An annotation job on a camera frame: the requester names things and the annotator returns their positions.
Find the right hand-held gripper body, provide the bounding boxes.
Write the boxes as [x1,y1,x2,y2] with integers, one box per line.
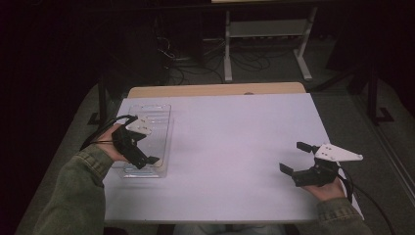
[291,143,364,188]

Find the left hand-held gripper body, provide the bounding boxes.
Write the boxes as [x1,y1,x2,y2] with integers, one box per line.
[112,115,155,170]

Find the clear plastic container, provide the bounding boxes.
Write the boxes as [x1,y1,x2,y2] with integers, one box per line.
[112,103,174,180]

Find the person's left hand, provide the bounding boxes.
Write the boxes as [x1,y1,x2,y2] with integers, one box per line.
[97,122,132,164]

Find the person's right hand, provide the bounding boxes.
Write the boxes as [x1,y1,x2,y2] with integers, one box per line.
[301,177,346,202]

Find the black metal stand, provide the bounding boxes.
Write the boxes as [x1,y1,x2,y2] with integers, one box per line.
[87,73,110,129]
[365,64,395,126]

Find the white board sheet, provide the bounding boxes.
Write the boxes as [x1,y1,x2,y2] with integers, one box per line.
[102,92,365,224]

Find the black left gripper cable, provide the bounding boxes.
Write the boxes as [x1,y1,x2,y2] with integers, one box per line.
[78,114,139,152]

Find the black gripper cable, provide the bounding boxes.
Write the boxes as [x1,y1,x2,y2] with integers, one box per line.
[337,167,396,235]
[78,114,139,152]

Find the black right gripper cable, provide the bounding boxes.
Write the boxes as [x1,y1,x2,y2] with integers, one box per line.
[337,167,396,235]

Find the tangle of black floor cables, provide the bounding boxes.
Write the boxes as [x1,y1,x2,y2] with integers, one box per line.
[156,34,272,86]

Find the white metal desk frame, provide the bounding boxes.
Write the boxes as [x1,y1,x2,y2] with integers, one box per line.
[222,6,319,83]

